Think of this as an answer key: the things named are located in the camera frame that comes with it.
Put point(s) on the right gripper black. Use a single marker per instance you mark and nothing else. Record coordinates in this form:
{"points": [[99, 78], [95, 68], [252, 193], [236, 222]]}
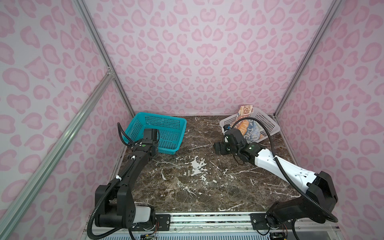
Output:
{"points": [[222, 151]]}

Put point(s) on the rabbit striped towel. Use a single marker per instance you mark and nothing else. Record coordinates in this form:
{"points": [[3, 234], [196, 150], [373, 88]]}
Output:
{"points": [[250, 129]]}

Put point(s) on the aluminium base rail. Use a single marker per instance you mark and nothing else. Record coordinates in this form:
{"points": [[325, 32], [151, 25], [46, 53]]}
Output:
{"points": [[231, 226]]}

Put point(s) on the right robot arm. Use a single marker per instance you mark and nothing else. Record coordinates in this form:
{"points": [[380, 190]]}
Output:
{"points": [[318, 195]]}

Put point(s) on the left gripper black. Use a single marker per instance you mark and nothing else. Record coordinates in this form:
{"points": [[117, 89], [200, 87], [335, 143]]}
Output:
{"points": [[155, 143]]}

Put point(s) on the corner aluminium post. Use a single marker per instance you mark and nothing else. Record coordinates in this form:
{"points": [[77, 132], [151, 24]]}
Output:
{"points": [[332, 12], [90, 25]]}

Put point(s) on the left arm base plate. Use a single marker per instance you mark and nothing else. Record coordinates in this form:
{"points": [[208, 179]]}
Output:
{"points": [[161, 222]]}

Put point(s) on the left diagonal aluminium strut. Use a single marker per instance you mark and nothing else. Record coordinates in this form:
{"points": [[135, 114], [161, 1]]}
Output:
{"points": [[21, 204]]}

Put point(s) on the right corner aluminium post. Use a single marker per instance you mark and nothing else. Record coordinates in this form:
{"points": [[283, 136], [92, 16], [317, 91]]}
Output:
{"points": [[332, 12]]}

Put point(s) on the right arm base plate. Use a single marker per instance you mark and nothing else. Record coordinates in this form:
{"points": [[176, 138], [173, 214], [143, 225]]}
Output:
{"points": [[263, 221]]}

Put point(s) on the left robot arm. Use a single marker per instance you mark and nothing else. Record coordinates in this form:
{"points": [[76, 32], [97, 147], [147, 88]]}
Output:
{"points": [[115, 206]]}

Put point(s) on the left corner aluminium post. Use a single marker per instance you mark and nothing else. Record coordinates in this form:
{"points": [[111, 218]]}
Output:
{"points": [[90, 25]]}

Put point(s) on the white plastic basket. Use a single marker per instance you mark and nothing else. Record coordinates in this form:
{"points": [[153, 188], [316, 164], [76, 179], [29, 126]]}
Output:
{"points": [[258, 114]]}

